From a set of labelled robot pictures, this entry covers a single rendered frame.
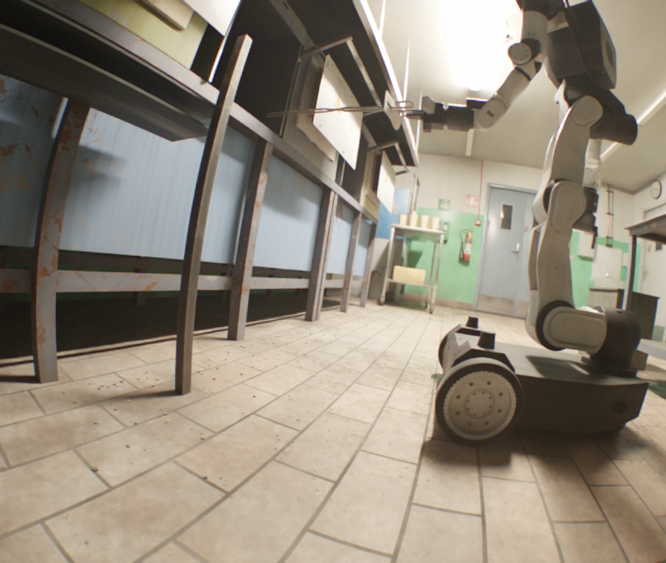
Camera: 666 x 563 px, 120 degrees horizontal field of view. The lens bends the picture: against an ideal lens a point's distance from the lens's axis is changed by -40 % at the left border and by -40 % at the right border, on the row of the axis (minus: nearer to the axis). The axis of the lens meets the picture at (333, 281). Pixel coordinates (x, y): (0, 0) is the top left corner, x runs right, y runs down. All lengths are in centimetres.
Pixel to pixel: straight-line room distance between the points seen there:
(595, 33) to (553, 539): 131
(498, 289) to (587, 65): 443
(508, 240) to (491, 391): 470
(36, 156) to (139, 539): 74
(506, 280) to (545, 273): 435
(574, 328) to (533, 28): 91
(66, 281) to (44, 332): 14
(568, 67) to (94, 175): 142
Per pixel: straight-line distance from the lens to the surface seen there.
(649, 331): 250
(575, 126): 109
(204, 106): 80
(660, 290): 543
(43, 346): 81
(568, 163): 105
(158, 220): 99
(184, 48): 103
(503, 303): 529
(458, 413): 73
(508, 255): 532
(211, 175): 74
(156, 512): 48
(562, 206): 94
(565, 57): 124
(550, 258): 95
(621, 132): 123
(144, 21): 97
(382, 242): 431
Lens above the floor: 34
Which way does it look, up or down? 3 degrees down
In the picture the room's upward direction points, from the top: 8 degrees clockwise
